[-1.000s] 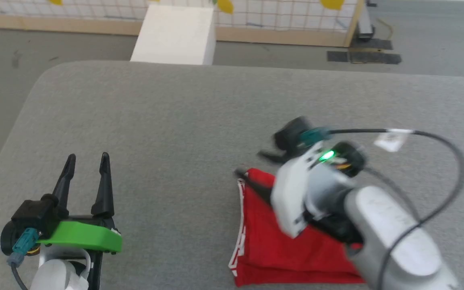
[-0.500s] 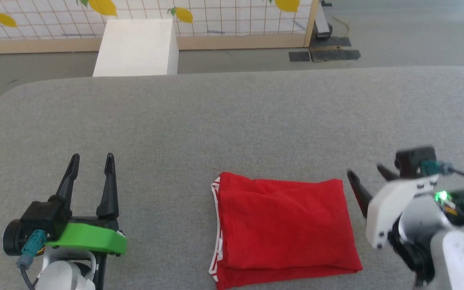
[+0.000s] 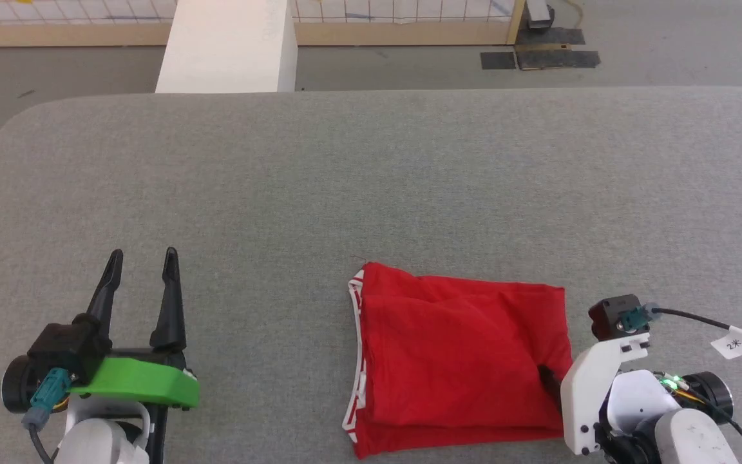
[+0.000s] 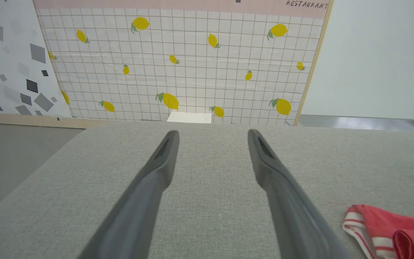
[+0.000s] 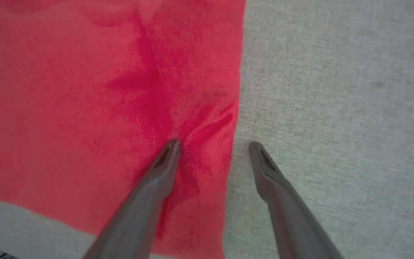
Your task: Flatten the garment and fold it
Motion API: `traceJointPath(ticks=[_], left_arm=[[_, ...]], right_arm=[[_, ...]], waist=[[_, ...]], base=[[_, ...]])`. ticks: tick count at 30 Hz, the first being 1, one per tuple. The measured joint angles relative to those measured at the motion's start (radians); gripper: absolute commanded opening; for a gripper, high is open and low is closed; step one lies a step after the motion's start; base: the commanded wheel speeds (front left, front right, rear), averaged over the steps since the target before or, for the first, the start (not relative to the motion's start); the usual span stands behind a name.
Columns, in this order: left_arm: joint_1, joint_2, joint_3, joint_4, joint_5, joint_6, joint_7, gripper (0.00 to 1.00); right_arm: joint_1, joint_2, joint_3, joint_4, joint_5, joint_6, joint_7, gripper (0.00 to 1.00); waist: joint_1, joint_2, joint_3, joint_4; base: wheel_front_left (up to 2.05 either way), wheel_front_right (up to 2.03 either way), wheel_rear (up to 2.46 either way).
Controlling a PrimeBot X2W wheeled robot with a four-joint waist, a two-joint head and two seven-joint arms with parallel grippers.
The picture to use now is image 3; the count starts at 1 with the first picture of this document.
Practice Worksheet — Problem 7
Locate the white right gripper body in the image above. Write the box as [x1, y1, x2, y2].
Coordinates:
[560, 334, 652, 456]

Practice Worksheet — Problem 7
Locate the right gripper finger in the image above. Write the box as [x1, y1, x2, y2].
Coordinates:
[538, 363, 566, 413]

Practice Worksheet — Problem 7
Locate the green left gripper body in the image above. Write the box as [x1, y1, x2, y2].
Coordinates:
[67, 347, 202, 411]

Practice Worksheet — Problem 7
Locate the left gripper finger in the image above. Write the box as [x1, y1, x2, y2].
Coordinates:
[84, 249, 125, 326]
[149, 246, 187, 353]

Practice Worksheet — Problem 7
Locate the red and white shirt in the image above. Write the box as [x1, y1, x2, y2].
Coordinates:
[342, 260, 575, 460]

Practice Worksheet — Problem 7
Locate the white box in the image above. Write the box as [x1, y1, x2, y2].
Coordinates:
[155, 0, 298, 94]

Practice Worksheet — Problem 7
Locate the lemon print grid partition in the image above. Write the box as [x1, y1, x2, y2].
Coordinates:
[0, 0, 528, 48]

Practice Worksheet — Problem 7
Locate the small black floor mat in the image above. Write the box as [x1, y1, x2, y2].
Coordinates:
[480, 52, 517, 71]

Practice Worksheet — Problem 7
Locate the large black floor mat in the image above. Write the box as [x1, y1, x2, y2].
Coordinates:
[515, 26, 602, 71]

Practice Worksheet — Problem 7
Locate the white paper cable tag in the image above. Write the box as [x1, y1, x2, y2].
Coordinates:
[710, 326, 742, 360]

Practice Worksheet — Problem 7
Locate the grey metal stand post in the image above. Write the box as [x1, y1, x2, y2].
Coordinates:
[524, 0, 557, 30]

